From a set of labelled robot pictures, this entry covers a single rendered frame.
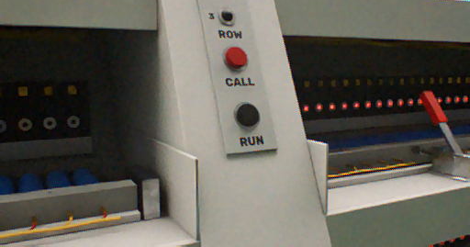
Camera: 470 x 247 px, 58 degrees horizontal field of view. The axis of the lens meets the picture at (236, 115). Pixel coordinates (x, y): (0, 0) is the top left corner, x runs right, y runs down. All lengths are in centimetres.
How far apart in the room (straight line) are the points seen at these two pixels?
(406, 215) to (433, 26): 21
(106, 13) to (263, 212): 17
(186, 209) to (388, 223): 16
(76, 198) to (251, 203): 11
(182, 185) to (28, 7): 15
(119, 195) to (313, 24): 21
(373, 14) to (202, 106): 21
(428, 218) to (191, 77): 23
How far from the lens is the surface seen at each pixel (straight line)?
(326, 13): 39
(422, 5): 48
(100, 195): 30
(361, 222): 34
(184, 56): 30
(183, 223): 28
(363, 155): 43
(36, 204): 30
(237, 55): 30
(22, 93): 42
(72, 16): 31
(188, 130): 28
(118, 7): 31
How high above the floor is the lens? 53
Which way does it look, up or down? 14 degrees up
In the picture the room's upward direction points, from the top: 11 degrees counter-clockwise
